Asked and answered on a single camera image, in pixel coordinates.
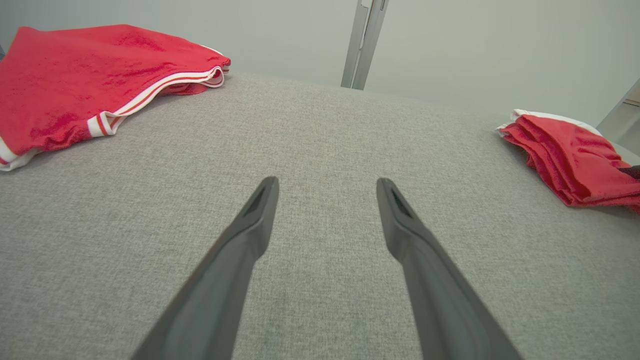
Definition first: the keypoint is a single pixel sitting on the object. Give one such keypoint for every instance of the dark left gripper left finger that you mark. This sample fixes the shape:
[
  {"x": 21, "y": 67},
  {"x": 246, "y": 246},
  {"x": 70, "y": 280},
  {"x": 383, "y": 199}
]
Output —
[{"x": 225, "y": 280}]

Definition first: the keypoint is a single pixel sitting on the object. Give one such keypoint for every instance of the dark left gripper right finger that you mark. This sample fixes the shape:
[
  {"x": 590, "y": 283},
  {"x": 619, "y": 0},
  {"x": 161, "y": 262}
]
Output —
[{"x": 435, "y": 290}]

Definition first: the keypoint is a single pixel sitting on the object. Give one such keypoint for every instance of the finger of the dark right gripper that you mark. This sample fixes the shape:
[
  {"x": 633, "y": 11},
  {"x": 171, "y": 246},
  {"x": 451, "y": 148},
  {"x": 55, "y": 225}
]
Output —
[{"x": 632, "y": 172}]

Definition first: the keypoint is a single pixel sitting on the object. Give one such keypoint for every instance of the red shorts with white trim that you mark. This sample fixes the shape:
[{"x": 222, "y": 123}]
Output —
[{"x": 570, "y": 155}]

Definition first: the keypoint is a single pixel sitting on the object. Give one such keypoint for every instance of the red Bulls basketball jersey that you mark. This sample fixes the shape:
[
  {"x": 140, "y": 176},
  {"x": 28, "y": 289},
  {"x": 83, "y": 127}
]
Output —
[{"x": 75, "y": 75}]

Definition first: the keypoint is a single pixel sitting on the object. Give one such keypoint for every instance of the slanted grey metal frame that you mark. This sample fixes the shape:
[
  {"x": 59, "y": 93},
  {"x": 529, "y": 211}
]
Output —
[{"x": 625, "y": 117}]

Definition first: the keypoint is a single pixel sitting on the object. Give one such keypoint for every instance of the grey metal frame post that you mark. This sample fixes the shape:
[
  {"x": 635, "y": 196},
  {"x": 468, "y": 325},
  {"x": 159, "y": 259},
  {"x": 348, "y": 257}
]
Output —
[
  {"x": 354, "y": 45},
  {"x": 372, "y": 45}
]

